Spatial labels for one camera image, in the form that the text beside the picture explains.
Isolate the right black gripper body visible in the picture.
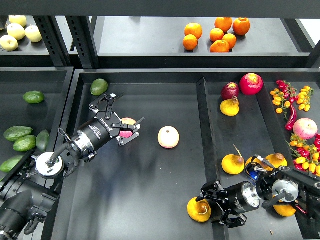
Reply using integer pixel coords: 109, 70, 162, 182
217, 183, 252, 218

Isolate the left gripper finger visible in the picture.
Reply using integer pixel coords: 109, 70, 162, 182
89, 92, 124, 120
110, 117, 145, 146

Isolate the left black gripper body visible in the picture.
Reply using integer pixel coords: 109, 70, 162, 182
77, 111, 122, 151

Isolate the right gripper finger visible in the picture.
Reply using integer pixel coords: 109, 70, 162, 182
195, 180, 225, 202
218, 208, 247, 228

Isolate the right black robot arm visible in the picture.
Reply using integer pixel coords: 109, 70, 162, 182
195, 155, 320, 228

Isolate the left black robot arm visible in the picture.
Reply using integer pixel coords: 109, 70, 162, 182
0, 93, 141, 240

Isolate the green avocado at tray corner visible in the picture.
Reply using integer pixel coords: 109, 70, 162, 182
90, 78, 109, 96

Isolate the green avocado upper left tray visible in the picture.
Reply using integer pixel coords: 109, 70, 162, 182
23, 90, 45, 104

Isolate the pale yellow pear right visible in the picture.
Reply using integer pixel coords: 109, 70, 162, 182
25, 25, 43, 43

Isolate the pale yellow pear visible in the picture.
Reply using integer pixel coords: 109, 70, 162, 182
0, 35, 19, 52
8, 15, 27, 28
25, 25, 43, 43
6, 23, 26, 41

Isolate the pale yellow pear front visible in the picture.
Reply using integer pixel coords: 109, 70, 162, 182
0, 35, 19, 52

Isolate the pale yellow pear centre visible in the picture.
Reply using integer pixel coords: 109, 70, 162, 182
6, 23, 26, 41

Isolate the pale yellow pear top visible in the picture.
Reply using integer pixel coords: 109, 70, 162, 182
8, 15, 27, 28

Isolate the pink red apple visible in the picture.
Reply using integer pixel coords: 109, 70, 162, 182
118, 117, 138, 140

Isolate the pale pink apple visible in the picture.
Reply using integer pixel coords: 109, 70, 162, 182
157, 126, 180, 149

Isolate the black left tray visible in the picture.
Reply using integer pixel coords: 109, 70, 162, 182
0, 67, 74, 151

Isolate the large black centre tray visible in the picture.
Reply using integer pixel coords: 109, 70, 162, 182
41, 69, 320, 240

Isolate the lower cherry tomato cluster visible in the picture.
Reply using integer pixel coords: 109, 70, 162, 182
286, 133, 320, 177

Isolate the cherry tomato cluster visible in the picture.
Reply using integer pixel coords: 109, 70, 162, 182
286, 133, 320, 177
269, 80, 314, 114

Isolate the red chili pepper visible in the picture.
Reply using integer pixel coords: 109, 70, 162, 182
284, 104, 297, 131

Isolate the pink apple right tray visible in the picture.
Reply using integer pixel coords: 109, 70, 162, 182
293, 118, 318, 140

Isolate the orange far left bottom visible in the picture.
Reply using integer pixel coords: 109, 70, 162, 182
182, 34, 198, 51

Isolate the orange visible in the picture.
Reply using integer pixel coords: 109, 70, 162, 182
182, 34, 198, 51
209, 39, 230, 53
184, 22, 203, 40
214, 17, 233, 33
232, 17, 251, 36

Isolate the dark red apple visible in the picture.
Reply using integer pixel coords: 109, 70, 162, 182
220, 82, 240, 100

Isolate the large red apple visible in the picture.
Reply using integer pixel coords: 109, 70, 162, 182
239, 73, 264, 96

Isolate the orange far left top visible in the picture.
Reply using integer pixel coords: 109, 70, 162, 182
184, 22, 203, 40

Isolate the upper cherry tomato cluster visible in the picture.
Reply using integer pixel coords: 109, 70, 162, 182
269, 80, 314, 114

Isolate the orange front bottom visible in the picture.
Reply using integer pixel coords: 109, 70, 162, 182
209, 39, 230, 53

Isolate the orange centre small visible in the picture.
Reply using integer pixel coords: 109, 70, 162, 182
209, 28, 225, 43

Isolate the orange small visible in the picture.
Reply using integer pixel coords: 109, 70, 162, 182
222, 33, 237, 50
209, 28, 225, 43

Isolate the orange right small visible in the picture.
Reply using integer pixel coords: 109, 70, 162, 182
222, 33, 237, 50

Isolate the orange top centre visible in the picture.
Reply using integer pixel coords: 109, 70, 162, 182
214, 17, 233, 33

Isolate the orange top right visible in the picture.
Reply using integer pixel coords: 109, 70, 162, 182
232, 17, 251, 36

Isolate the dark avocado near tray wall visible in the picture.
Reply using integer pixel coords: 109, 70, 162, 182
36, 129, 50, 153

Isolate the black metal shelf frame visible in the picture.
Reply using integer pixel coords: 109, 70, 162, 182
0, 0, 320, 69

